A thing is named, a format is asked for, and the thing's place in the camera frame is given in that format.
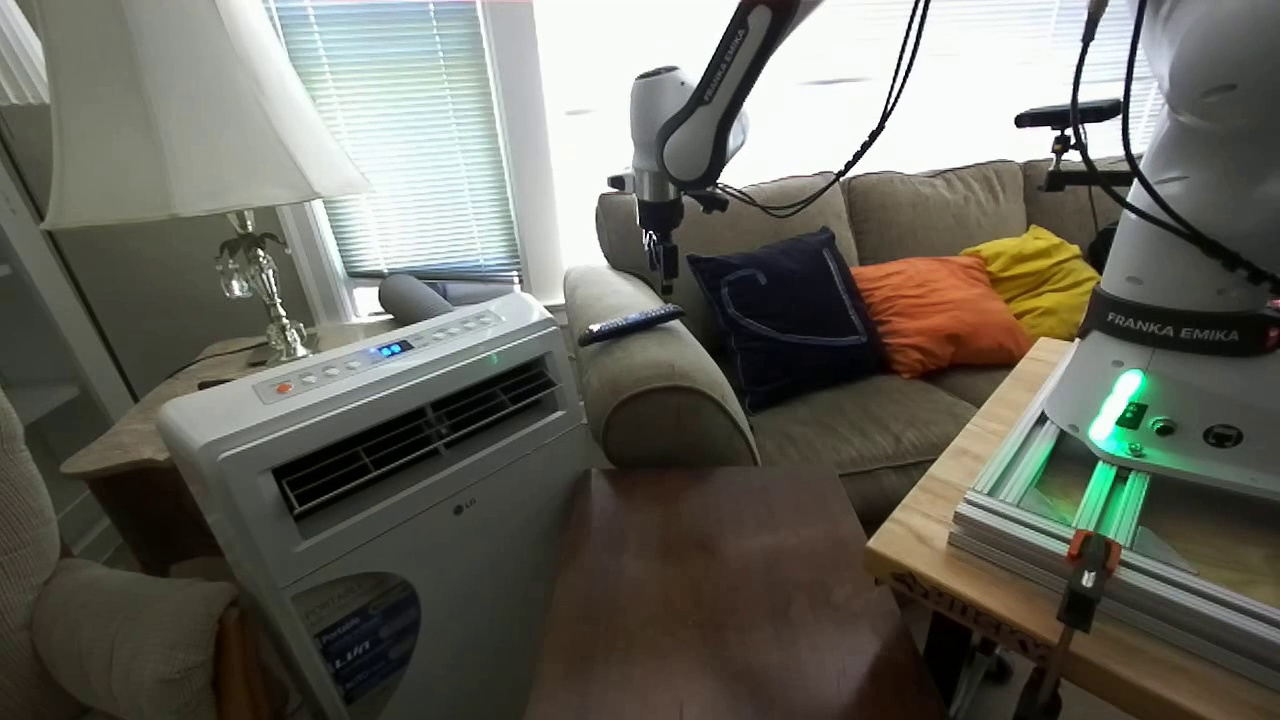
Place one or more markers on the yellow cushion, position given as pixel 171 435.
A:
pixel 1042 276

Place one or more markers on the navy blue cushion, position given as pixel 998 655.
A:
pixel 794 317

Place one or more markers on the light wooden robot table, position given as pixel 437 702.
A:
pixel 1131 668

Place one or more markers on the beige armchair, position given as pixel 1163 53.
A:
pixel 91 640

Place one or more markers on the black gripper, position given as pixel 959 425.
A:
pixel 660 208

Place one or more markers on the beige fabric sofa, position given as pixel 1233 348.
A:
pixel 667 396

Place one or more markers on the long black Xfinity remote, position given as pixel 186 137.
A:
pixel 626 327

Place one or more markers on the white window blinds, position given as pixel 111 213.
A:
pixel 404 92

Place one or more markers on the orange cushion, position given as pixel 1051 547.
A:
pixel 939 314

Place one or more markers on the white shade table lamp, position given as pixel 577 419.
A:
pixel 171 110

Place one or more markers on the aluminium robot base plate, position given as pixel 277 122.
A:
pixel 1203 567

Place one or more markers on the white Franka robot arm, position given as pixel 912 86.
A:
pixel 1179 363

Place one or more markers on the wooden lamp end table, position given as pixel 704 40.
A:
pixel 194 465

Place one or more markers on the white portable air conditioner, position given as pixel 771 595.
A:
pixel 430 532

